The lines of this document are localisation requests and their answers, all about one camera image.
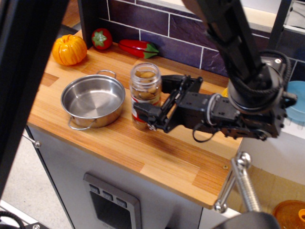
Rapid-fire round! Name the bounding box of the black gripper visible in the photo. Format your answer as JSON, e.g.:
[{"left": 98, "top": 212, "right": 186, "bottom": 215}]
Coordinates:
[{"left": 132, "top": 75, "right": 241, "bottom": 133}]

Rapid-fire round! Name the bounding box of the clear plastic almond jar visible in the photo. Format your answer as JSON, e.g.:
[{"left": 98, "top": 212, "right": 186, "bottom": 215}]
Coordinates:
[{"left": 129, "top": 62, "right": 163, "bottom": 131}]

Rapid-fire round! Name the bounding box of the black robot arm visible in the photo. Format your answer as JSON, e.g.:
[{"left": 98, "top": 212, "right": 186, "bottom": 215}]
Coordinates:
[{"left": 133, "top": 0, "right": 297, "bottom": 140}]

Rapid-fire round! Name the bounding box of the stainless steel pot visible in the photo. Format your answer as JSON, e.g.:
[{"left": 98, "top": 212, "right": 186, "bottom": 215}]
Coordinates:
[{"left": 61, "top": 70, "right": 126, "bottom": 131}]

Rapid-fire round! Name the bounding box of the red toy chili pepper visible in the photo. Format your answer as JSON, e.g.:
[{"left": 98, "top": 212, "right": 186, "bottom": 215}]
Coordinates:
[{"left": 118, "top": 39, "right": 159, "bottom": 59}]

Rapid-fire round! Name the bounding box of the yellow toy corn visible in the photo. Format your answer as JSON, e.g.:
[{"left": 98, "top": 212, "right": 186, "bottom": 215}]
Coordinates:
[{"left": 221, "top": 87, "right": 228, "bottom": 98}]

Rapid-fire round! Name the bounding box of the red toy tomato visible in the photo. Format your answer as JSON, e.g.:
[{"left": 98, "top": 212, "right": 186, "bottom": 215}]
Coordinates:
[{"left": 91, "top": 28, "right": 112, "bottom": 50}]

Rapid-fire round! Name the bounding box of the right metal clamp screw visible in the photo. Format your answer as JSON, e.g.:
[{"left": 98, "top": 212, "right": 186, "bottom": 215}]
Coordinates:
[{"left": 213, "top": 152, "right": 262, "bottom": 214}]

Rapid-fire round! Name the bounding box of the metal clamp screw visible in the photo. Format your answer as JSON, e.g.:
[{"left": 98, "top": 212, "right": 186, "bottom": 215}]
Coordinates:
[
  {"left": 213, "top": 152, "right": 262, "bottom": 214},
  {"left": 22, "top": 134, "right": 41, "bottom": 148}
]

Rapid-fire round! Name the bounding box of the orange toy pumpkin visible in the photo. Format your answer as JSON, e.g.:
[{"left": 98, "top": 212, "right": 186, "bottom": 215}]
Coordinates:
[{"left": 51, "top": 34, "right": 87, "bottom": 66}]

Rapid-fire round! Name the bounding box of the grey toy kitchen cabinet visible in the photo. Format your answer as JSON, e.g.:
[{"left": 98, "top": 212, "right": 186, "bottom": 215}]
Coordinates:
[{"left": 26, "top": 127, "right": 237, "bottom": 229}]

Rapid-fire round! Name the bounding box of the left metal clamp screw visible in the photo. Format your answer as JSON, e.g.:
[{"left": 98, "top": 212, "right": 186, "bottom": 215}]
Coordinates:
[{"left": 22, "top": 134, "right": 41, "bottom": 148}]

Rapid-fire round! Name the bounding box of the light blue plastic bowl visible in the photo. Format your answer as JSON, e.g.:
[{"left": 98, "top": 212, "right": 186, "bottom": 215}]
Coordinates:
[{"left": 286, "top": 81, "right": 305, "bottom": 123}]

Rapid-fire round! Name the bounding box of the orange plastic lid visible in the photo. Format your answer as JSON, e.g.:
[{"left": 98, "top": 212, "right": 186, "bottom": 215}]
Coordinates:
[{"left": 272, "top": 200, "right": 305, "bottom": 229}]

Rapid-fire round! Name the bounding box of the black foreground frame bar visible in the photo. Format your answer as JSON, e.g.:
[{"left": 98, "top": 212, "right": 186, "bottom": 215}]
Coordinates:
[{"left": 0, "top": 0, "right": 68, "bottom": 191}]

